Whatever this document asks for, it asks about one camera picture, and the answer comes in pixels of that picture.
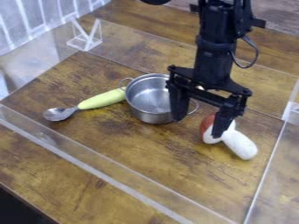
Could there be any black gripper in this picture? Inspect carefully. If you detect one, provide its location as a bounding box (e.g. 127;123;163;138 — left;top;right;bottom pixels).
167;65;252;138

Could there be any red and white plush mushroom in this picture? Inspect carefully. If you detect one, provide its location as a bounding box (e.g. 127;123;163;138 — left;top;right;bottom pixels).
200;114;258;160

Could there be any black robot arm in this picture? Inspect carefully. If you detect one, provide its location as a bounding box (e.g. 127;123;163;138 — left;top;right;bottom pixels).
167;0;254;138

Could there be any silver metal pot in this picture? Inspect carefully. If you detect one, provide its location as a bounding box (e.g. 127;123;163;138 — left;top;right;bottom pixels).
116;73;200;125

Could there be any black baseboard strip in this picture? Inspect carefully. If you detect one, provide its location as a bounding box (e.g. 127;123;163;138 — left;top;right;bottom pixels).
189;3;267;28

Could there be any clear acrylic stand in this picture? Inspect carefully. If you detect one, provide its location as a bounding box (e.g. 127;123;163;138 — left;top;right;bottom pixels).
67;18;103;52

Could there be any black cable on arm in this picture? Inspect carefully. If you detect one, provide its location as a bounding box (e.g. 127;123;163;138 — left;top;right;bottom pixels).
230;34;260;70

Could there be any spoon with yellow-green handle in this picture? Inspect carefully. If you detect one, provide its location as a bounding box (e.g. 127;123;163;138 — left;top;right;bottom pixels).
43;88;125;122

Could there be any clear acrylic enclosure panel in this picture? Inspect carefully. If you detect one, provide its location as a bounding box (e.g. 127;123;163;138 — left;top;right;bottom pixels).
0;104;236;224

